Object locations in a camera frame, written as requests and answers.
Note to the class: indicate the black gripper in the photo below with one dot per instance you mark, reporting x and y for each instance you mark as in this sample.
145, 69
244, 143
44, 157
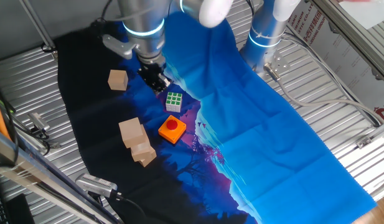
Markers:
151, 73

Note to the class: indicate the plain wooden cube block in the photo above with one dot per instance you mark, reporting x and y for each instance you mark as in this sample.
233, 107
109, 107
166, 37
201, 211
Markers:
145, 137
142, 152
149, 161
131, 132
118, 80

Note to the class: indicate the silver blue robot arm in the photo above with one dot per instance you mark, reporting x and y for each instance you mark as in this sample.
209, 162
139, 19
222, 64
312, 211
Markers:
145, 25

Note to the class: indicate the green faced puzzle cube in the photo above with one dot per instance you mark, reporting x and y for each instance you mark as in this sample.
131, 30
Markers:
174, 101

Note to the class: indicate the orange box with red button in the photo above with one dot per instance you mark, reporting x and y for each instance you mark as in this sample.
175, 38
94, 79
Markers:
172, 129

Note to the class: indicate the blue black landscape cloth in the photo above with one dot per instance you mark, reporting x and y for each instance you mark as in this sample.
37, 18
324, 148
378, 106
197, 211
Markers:
257, 140

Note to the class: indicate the thin metal pole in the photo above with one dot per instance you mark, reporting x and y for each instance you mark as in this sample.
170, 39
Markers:
37, 25

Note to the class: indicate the white panel with red print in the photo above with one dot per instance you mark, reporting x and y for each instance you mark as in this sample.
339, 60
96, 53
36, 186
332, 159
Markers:
335, 53

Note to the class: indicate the black flat slab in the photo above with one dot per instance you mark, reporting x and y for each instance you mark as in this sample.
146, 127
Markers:
20, 210

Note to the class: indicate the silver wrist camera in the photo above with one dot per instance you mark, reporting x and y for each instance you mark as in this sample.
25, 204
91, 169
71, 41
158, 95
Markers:
117, 46

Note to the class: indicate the silver ribbed depth camera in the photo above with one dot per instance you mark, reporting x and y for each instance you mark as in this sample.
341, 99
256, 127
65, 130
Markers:
96, 185

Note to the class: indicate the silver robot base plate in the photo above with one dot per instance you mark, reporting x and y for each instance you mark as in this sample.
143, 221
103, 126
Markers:
280, 62

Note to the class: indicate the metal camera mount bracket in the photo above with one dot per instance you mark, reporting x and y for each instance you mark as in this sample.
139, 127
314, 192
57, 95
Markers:
50, 141

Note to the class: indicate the small silver camera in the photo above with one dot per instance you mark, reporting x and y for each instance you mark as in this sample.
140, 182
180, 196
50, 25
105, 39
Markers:
39, 121

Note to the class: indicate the aluminium frame beam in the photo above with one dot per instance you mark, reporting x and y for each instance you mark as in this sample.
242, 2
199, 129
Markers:
39, 174
350, 37

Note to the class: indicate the aluminium profile with bracket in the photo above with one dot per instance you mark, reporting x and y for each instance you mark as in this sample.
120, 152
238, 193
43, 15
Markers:
370, 137

